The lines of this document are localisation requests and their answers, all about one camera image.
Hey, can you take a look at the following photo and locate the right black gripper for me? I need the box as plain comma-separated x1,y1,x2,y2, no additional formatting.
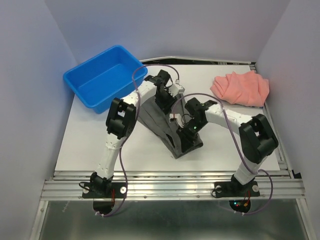
176,117,207,153

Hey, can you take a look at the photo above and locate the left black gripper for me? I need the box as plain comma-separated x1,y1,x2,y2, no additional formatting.
154,88,177,114

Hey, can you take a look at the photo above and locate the aluminium rail frame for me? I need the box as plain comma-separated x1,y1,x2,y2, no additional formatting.
28,58,312,240

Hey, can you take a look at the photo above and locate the grey skirt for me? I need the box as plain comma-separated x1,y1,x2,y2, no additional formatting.
138,96,203,159

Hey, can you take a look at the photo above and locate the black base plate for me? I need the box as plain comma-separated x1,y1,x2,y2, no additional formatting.
78,181,127,199
211,181,261,198

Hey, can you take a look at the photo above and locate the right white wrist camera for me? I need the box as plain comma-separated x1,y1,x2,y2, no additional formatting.
169,113,185,128

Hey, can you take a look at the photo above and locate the pink folded skirt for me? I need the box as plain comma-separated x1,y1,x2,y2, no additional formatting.
210,70,270,108

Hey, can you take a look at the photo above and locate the blue plastic bin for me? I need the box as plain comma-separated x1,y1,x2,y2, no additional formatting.
63,45,148,114

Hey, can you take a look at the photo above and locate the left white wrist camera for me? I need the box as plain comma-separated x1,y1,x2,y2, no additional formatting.
168,83,185,97

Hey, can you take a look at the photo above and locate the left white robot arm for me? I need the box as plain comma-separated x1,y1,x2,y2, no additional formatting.
87,70,185,197

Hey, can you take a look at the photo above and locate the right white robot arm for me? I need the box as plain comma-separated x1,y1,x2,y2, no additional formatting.
169,97,279,195

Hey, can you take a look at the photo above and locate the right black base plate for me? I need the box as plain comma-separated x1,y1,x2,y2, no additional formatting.
211,181,261,198

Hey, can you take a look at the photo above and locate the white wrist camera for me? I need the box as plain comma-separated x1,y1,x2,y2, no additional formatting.
169,113,185,128
168,83,185,97

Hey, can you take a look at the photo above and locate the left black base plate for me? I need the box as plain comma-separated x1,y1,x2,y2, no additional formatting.
78,181,127,199

